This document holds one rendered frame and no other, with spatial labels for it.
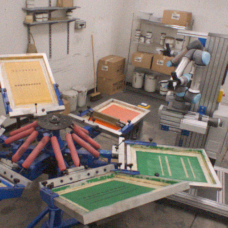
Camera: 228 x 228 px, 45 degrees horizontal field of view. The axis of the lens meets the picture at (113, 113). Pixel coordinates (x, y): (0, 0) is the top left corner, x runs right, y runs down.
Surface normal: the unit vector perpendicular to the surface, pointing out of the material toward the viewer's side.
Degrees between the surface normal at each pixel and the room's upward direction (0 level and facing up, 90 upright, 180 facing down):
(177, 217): 0
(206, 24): 90
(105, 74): 91
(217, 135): 90
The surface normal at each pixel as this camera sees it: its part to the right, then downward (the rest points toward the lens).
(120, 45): -0.52, 0.33
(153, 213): 0.09, -0.90
